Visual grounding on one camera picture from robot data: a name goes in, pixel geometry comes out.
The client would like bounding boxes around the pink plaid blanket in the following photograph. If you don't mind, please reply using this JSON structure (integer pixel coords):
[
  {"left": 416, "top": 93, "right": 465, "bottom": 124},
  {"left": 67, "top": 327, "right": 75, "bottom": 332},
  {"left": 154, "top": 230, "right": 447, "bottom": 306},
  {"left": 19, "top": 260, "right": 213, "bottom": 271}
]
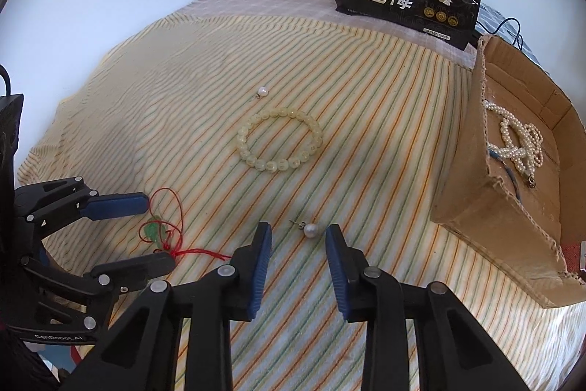
[{"left": 182, "top": 0, "right": 480, "bottom": 67}]

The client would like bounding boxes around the brown cardboard box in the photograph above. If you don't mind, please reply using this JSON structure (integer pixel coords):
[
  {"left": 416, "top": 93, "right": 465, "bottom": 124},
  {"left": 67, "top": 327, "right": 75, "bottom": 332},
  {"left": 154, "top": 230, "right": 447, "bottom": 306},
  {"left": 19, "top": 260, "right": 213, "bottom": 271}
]
[{"left": 431, "top": 36, "right": 585, "bottom": 307}]

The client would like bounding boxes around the black cable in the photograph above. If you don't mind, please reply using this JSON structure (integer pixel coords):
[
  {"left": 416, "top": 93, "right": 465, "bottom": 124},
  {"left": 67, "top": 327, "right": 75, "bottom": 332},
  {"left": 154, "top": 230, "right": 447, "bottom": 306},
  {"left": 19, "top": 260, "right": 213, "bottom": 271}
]
[{"left": 471, "top": 16, "right": 527, "bottom": 51}]

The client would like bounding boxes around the yellow striped towel blanket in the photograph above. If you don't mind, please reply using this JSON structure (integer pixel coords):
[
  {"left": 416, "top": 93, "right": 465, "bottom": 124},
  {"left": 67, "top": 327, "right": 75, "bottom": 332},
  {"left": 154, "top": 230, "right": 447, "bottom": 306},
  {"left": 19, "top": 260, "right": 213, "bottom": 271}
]
[{"left": 18, "top": 14, "right": 585, "bottom": 390}]

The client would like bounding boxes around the blue metal bangle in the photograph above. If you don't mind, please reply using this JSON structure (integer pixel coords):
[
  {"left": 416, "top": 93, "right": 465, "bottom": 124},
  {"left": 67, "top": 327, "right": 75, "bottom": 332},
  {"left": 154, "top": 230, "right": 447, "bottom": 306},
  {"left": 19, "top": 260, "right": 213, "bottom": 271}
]
[{"left": 489, "top": 149, "right": 522, "bottom": 203}]

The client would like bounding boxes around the white multi-strand pearl bracelet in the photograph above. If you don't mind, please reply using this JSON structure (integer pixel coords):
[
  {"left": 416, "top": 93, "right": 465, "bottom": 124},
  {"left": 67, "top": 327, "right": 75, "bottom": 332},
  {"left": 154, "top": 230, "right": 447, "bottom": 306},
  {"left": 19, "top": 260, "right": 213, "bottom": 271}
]
[{"left": 482, "top": 98, "right": 546, "bottom": 186}]

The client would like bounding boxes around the pale jade bead bracelet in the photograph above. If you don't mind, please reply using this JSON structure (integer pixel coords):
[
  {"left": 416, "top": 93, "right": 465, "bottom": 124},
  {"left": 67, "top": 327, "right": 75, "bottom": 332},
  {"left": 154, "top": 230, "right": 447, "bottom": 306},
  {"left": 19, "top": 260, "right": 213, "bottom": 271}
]
[{"left": 235, "top": 107, "right": 325, "bottom": 174}]

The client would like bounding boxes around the green jade pendant red cord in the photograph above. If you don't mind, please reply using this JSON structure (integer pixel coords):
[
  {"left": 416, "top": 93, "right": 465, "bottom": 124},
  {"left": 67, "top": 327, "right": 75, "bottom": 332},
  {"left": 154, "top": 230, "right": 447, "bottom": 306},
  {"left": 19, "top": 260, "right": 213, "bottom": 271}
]
[{"left": 139, "top": 187, "right": 234, "bottom": 262}]

